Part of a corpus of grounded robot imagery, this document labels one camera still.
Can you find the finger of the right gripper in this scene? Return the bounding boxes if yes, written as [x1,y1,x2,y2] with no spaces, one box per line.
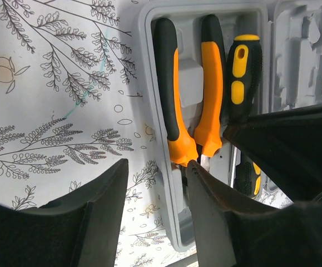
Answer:
[224,103,322,201]

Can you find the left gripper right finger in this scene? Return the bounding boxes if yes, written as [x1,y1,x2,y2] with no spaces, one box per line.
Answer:
[186,161,322,266]

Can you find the grey plastic tool case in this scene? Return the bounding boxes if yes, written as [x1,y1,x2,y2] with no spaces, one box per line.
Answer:
[134,1,322,251]

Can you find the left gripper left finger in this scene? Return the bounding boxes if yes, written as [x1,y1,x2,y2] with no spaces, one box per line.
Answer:
[0,159,128,266]

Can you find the orange handled pliers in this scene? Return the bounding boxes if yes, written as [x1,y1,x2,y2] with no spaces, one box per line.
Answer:
[153,14,225,168]

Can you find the black yellow screwdriver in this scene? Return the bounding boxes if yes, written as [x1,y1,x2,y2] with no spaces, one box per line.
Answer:
[225,34,262,123]
[234,153,261,199]

